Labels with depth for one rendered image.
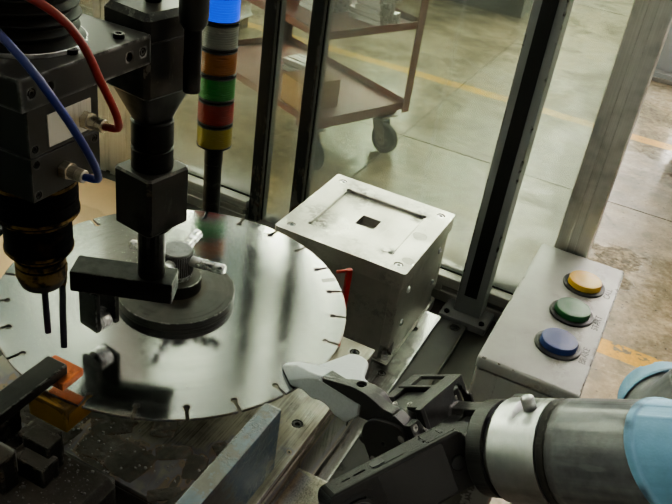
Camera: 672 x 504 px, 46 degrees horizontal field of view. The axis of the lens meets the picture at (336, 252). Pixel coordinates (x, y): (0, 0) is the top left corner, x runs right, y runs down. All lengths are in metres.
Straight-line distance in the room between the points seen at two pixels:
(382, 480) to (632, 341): 2.07
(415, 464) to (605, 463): 0.14
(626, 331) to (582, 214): 1.60
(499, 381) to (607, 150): 0.33
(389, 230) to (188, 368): 0.42
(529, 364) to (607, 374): 1.58
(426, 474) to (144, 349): 0.27
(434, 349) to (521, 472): 0.53
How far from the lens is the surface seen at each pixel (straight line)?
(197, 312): 0.75
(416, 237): 1.02
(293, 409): 0.82
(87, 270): 0.68
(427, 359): 1.06
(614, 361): 2.50
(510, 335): 0.90
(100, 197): 1.34
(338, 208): 1.06
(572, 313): 0.95
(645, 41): 0.99
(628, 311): 2.75
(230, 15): 0.96
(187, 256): 0.74
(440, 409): 0.65
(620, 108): 1.01
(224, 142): 1.01
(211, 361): 0.71
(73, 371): 0.67
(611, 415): 0.54
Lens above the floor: 1.42
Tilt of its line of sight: 32 degrees down
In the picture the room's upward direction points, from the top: 9 degrees clockwise
